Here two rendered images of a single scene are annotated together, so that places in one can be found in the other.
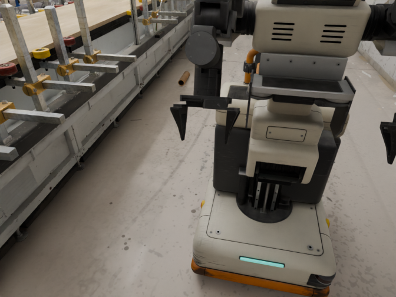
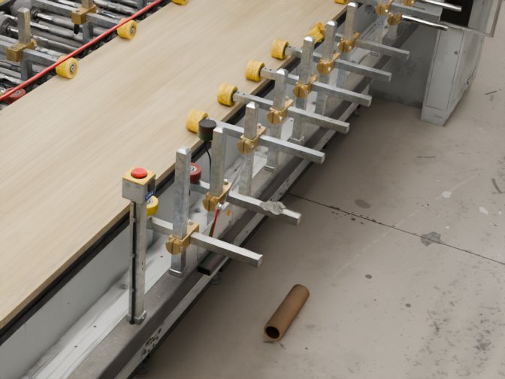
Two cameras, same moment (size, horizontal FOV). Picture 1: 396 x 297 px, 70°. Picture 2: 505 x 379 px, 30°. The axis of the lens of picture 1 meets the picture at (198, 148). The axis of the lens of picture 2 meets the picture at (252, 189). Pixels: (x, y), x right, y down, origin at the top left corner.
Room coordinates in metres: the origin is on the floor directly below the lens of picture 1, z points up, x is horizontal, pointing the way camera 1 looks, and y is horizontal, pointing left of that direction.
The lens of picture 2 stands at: (0.34, -0.23, 2.62)
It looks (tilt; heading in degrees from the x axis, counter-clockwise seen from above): 33 degrees down; 11
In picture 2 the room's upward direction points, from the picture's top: 6 degrees clockwise
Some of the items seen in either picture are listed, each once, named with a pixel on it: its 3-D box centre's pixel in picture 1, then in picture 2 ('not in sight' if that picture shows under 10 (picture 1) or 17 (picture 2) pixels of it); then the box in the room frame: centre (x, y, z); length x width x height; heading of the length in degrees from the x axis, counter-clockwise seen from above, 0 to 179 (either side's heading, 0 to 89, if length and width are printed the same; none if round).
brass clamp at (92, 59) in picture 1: (92, 57); not in sight; (1.70, 0.63, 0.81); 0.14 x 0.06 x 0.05; 169
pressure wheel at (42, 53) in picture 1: (43, 59); not in sight; (1.50, 0.82, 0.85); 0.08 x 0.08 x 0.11
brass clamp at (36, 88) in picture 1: (37, 85); not in sight; (1.21, 0.73, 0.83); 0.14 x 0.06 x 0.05; 169
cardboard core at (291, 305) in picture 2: (184, 78); (286, 311); (3.37, 0.17, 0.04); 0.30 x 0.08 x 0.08; 169
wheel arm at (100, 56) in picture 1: (101, 57); not in sight; (1.71, 0.58, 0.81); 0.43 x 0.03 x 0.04; 79
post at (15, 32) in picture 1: (27, 66); not in sight; (1.19, 0.73, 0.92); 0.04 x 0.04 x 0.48; 79
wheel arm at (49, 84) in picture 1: (49, 85); not in sight; (1.22, 0.68, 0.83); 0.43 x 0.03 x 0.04; 79
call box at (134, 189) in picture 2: not in sight; (138, 186); (2.41, 0.50, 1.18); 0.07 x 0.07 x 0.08; 79
